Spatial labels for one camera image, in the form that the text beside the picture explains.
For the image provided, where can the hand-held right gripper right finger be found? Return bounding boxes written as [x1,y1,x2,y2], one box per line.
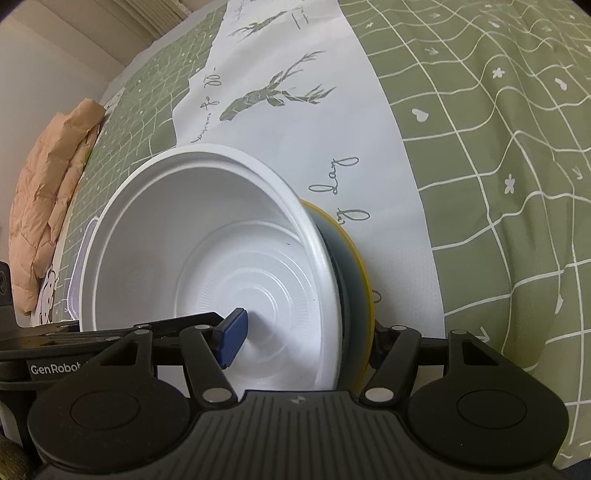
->
[360,320,522,404]

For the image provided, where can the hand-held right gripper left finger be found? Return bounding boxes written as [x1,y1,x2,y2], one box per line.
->
[92,308,249,407]

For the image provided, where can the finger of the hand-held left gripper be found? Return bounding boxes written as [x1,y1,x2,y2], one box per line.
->
[0,312,226,354]

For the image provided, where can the yellow rimmed plate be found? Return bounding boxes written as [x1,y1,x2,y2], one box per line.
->
[300,199,377,391]

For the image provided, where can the white plastic bowl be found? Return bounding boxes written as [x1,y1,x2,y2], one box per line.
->
[79,144,345,393]

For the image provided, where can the white bear print cloth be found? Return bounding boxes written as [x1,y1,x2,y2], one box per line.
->
[18,222,88,328]

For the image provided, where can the clear container with lilac rim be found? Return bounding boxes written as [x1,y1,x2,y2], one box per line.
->
[69,217,100,321]

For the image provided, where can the peach quilted blanket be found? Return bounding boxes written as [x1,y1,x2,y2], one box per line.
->
[9,98,106,315]

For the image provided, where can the green checked bed sheet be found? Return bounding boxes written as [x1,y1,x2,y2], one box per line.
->
[16,0,591,469]

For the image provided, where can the white deer print cloth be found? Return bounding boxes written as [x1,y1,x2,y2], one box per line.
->
[173,0,446,342]

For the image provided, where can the beige curtain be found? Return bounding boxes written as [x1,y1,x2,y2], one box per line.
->
[121,0,232,35]

